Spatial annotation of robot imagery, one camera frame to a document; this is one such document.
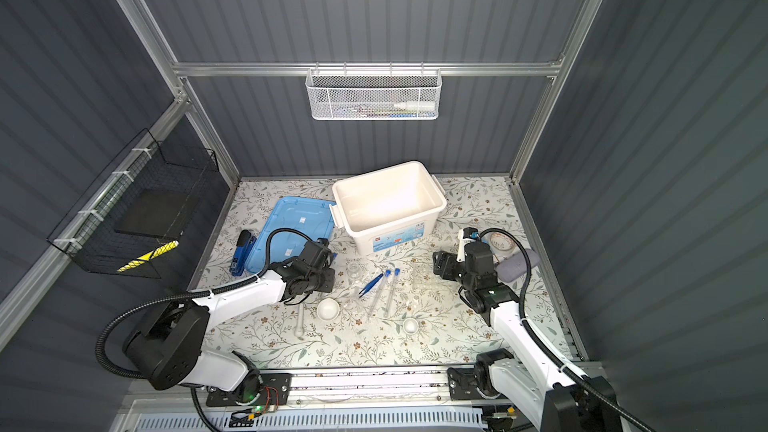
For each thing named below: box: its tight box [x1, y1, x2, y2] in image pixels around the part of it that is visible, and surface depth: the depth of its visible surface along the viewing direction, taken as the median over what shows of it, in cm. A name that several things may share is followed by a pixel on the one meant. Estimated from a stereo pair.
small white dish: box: [402, 318, 419, 335], surface depth 84 cm
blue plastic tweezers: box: [358, 273, 384, 298], surface depth 93 cm
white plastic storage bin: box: [329, 160, 447, 256], surface depth 99 cm
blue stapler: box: [229, 229, 257, 277], surface depth 98 cm
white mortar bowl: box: [316, 298, 340, 321], surface depth 88 cm
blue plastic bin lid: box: [245, 196, 335, 273], surface depth 110 cm
